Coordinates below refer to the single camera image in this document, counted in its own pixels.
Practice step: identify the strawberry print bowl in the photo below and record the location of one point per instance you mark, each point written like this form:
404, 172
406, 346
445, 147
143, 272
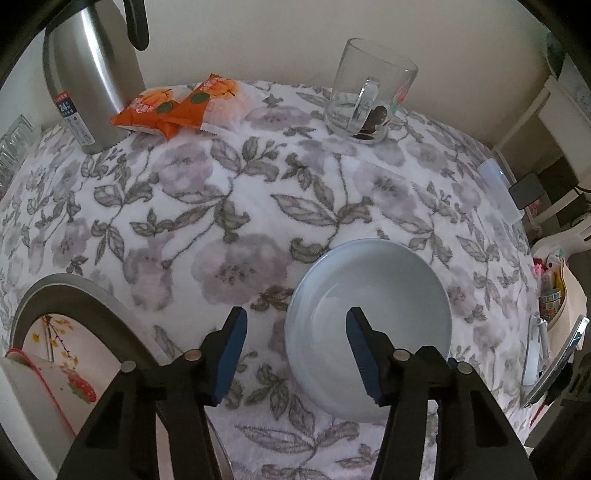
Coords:
46, 392

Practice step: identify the clear glass cup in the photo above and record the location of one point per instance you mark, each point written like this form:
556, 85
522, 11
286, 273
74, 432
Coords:
16, 147

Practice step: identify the stainless steel thermos jug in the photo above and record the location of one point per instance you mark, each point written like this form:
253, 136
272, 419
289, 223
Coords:
92, 78

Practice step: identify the stainless steel plate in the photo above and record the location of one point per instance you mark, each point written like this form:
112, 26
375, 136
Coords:
74, 288

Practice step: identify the light blue bowl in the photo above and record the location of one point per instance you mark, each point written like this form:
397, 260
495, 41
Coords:
383, 286

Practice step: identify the grey floral tablecloth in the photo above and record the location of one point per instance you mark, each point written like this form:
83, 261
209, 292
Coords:
231, 207

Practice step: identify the smartphone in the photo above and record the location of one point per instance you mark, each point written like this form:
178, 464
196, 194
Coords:
561, 364

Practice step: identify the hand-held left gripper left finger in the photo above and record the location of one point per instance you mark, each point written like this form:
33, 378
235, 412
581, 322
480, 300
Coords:
231, 355

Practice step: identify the glass mug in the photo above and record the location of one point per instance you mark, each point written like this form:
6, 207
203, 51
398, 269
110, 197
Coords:
364, 92

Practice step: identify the white plate yellow flower print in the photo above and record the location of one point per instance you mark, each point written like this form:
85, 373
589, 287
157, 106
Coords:
81, 344

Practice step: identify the beige bag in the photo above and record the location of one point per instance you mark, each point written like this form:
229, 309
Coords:
568, 295

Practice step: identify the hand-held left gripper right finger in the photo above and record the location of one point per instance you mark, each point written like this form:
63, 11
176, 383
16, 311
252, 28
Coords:
362, 355

